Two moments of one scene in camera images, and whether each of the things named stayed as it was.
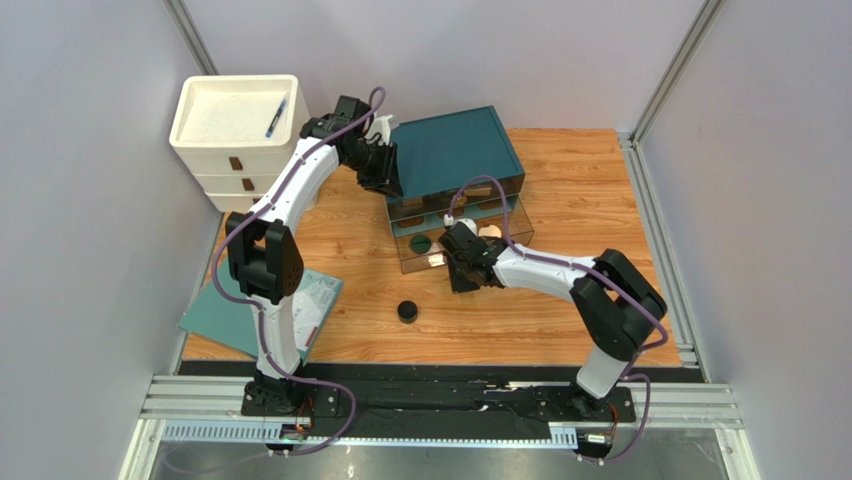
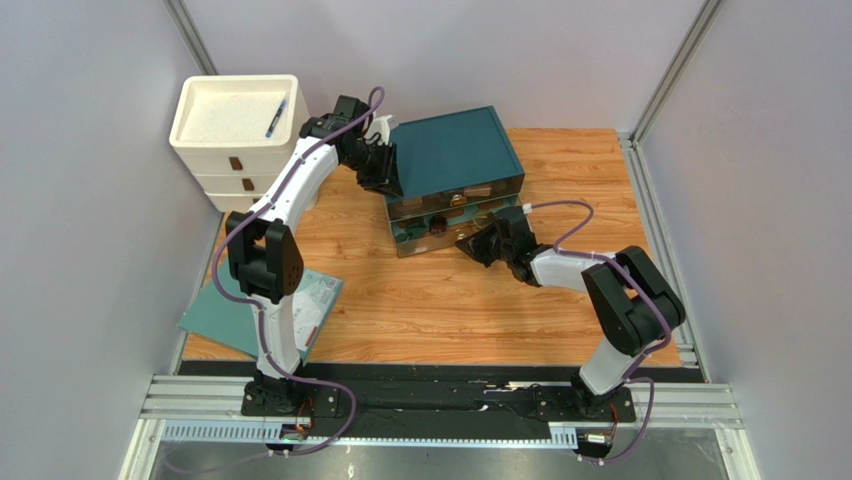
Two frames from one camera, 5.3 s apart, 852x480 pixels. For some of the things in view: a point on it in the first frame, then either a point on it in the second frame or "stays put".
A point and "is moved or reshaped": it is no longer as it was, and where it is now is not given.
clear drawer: [418, 245] is moved or reshaped
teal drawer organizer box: [453, 167] stays put
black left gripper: [386, 178] stays put
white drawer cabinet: [235, 131] stays put
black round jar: [407, 311] → [438, 225]
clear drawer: [412, 206] stays put
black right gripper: [462, 264] → [486, 244]
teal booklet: [235, 324] stays put
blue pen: [270, 128] stays put
